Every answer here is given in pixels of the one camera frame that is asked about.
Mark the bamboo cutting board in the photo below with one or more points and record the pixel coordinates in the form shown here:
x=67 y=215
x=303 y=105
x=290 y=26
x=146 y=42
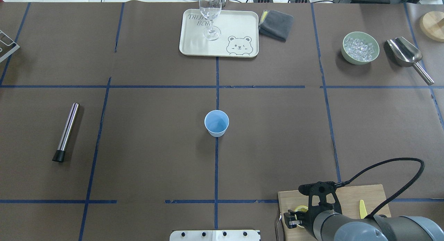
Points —
x=348 y=196

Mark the cream bear serving tray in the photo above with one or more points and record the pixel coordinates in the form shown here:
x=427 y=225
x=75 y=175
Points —
x=239 y=34

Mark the steel muddler black tip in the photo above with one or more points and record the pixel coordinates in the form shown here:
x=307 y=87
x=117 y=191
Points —
x=59 y=155

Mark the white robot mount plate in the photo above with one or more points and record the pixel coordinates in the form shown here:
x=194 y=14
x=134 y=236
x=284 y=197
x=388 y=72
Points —
x=215 y=235

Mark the round wooden stand base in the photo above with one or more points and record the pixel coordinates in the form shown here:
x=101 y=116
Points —
x=432 y=25

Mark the clear wine glass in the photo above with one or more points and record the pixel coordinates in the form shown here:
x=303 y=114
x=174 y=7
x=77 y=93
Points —
x=210 y=9

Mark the yellow plastic knife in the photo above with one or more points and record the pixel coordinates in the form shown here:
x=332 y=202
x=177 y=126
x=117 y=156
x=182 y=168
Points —
x=362 y=209

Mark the folded grey cloth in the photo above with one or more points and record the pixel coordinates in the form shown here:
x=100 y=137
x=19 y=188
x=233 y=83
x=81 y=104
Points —
x=275 y=24

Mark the green bowl of ice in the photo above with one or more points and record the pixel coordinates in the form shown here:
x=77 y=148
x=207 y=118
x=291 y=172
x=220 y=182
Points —
x=359 y=48

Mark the yellow lemon half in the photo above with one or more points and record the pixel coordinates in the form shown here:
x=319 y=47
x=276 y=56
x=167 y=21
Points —
x=301 y=209

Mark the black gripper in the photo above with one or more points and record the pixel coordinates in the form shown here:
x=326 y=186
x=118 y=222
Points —
x=307 y=220

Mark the white wire cup rack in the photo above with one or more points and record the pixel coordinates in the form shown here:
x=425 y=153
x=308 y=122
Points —
x=7 y=46

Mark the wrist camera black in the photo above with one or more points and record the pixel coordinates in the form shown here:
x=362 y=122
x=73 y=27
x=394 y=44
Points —
x=322 y=196

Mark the steel ice scoop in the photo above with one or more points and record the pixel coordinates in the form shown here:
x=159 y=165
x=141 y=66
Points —
x=407 y=55

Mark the blue plastic cup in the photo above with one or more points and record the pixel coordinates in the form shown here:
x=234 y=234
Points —
x=216 y=123

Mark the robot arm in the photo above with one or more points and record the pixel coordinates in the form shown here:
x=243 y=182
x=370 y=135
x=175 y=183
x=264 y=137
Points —
x=332 y=226

